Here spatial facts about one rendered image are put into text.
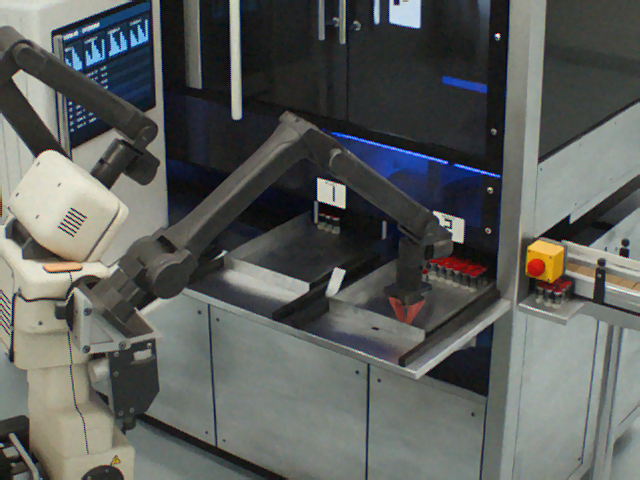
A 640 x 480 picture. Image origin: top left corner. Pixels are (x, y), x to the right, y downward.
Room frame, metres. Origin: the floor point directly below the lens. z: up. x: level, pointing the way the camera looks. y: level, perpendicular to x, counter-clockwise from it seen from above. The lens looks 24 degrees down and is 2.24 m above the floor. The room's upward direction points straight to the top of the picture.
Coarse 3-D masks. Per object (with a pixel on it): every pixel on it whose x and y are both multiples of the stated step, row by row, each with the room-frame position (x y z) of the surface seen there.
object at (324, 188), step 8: (320, 184) 2.96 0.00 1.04; (328, 184) 2.95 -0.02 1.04; (336, 184) 2.93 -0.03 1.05; (320, 192) 2.96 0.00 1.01; (328, 192) 2.95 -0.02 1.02; (336, 192) 2.93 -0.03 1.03; (344, 192) 2.92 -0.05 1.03; (320, 200) 2.96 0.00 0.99; (328, 200) 2.95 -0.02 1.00; (336, 200) 2.93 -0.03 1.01; (344, 200) 2.92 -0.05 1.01
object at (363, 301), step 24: (384, 264) 2.75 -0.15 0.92; (360, 288) 2.67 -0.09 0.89; (432, 288) 2.70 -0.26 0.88; (456, 288) 2.69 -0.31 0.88; (480, 288) 2.69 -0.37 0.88; (336, 312) 2.58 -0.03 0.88; (360, 312) 2.53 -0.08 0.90; (384, 312) 2.58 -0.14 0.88; (432, 312) 2.57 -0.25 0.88; (456, 312) 2.53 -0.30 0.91; (408, 336) 2.45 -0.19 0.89
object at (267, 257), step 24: (264, 240) 2.93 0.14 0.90; (288, 240) 2.96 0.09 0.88; (312, 240) 2.96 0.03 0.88; (336, 240) 2.96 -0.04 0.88; (360, 240) 2.96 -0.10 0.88; (384, 240) 2.90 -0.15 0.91; (240, 264) 2.78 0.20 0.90; (264, 264) 2.83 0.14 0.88; (288, 264) 2.83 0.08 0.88; (312, 264) 2.83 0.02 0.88; (336, 264) 2.82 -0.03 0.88; (288, 288) 2.69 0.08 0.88; (312, 288) 2.67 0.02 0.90
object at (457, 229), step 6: (438, 216) 2.75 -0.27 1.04; (444, 216) 2.74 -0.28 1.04; (450, 216) 2.73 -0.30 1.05; (444, 222) 2.74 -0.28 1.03; (456, 222) 2.72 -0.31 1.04; (462, 222) 2.71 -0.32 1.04; (456, 228) 2.72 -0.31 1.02; (462, 228) 2.71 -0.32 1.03; (456, 234) 2.72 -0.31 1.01; (462, 234) 2.71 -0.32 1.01; (456, 240) 2.72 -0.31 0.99; (462, 240) 2.71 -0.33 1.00
